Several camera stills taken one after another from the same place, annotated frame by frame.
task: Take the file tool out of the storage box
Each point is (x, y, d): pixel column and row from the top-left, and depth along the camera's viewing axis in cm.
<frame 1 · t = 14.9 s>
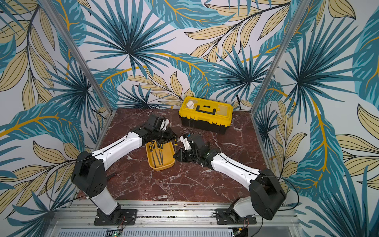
left hand: (177, 138, 84), fingers closed
right hand: (173, 156, 79), fingers closed
yellow and black toolbox: (206, 115, 99), point 16 cm above the table
white roll in toolbox lid: (190, 104, 96), point 22 cm above the table
yellow plastic tray: (167, 152, 98), on the table
black screwdriver in tray: (151, 149, 99), on the table
black file tool: (159, 147, 100), on the table

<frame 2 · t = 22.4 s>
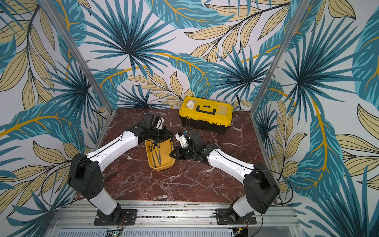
left hand: (172, 137, 84), fingers closed
right hand: (169, 154, 79), fingers closed
the named things where they were.

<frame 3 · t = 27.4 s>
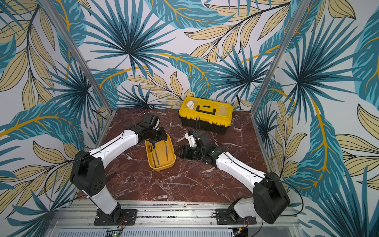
left hand: (166, 137, 87), fingers closed
right hand: (177, 153, 79), fingers open
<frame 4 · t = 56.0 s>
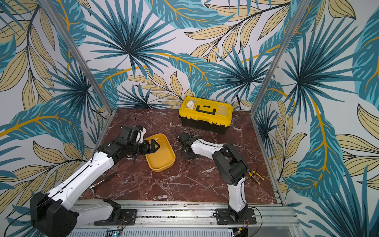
left hand: (152, 149, 78), fingers open
right hand: (188, 154, 96), fingers closed
